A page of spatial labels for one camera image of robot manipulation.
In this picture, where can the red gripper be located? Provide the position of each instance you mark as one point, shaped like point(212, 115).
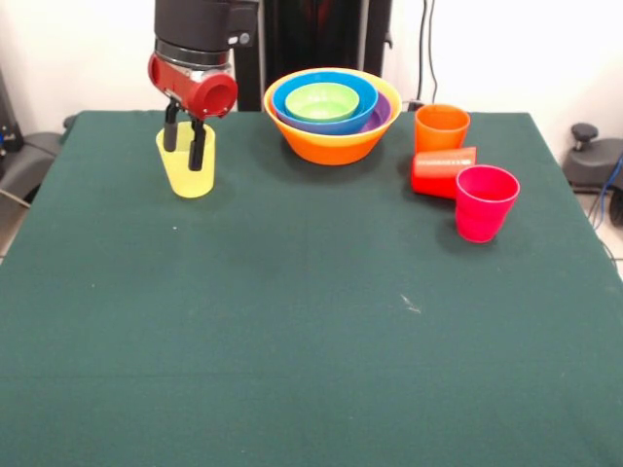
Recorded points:
point(180, 85)

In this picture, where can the yellow cup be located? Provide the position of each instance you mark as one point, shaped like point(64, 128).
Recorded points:
point(190, 182)

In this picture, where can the deep blue bowl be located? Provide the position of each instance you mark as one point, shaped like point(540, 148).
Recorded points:
point(276, 99)

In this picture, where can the green bowl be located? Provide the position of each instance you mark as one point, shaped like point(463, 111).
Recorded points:
point(321, 102)

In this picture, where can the light orange bowl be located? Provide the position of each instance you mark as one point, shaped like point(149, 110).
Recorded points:
point(331, 148)

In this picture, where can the purple bowl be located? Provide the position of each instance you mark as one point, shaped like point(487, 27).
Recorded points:
point(382, 114)

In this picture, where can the red cup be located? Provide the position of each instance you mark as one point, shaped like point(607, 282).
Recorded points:
point(433, 175)

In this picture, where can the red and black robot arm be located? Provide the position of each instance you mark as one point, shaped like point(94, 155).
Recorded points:
point(192, 24)

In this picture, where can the grey floor equipment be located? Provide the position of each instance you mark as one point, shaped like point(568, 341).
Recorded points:
point(29, 160)

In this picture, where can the black power plug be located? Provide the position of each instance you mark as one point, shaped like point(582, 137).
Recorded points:
point(415, 104)

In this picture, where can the orange cup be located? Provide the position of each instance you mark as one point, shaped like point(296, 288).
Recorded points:
point(440, 133)

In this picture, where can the dark green tablecloth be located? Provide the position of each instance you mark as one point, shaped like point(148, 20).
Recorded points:
point(272, 418)

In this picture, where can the pink cup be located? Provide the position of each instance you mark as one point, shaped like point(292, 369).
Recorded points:
point(484, 214)

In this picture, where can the grey machine base with knob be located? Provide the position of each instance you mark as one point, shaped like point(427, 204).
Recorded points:
point(594, 165)

